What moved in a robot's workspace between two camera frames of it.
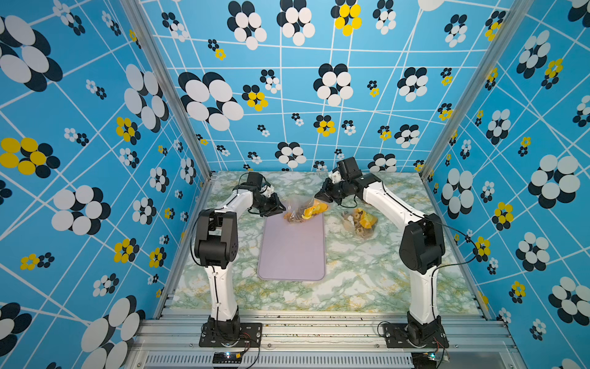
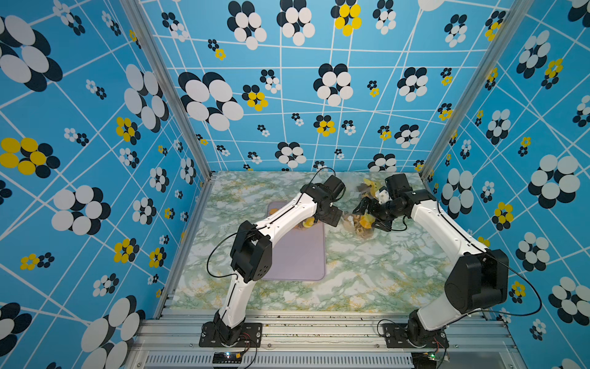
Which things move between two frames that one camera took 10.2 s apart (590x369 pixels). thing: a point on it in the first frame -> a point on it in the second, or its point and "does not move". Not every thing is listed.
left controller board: (227, 357) does not move
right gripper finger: (338, 199) -> (384, 225)
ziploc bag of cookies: (359, 222) does not move
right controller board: (424, 360) does not move
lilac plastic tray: (293, 250) does not move
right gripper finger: (323, 196) -> (362, 207)
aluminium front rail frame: (320, 340) does not move
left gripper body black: (263, 203) -> (331, 215)
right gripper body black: (337, 189) -> (385, 211)
